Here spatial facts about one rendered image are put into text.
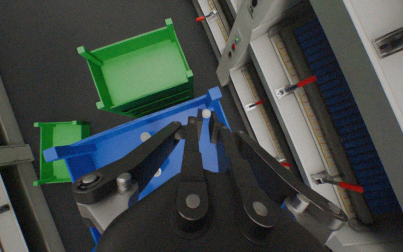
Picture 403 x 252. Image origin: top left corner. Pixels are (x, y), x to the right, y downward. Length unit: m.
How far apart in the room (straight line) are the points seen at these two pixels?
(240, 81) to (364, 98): 0.40
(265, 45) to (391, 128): 0.31
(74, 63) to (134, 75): 0.55
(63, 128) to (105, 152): 0.66
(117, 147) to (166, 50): 0.38
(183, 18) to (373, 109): 0.90
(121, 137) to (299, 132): 0.47
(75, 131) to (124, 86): 0.49
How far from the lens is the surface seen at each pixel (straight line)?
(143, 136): 0.22
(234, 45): 0.52
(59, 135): 0.99
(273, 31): 0.44
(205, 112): 0.20
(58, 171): 1.01
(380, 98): 0.30
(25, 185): 1.07
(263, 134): 0.60
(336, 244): 0.62
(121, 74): 0.54
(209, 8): 0.78
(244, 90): 0.59
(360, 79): 0.31
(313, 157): 0.47
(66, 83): 1.02
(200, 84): 0.73
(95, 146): 0.34
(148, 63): 0.53
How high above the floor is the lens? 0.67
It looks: 85 degrees down
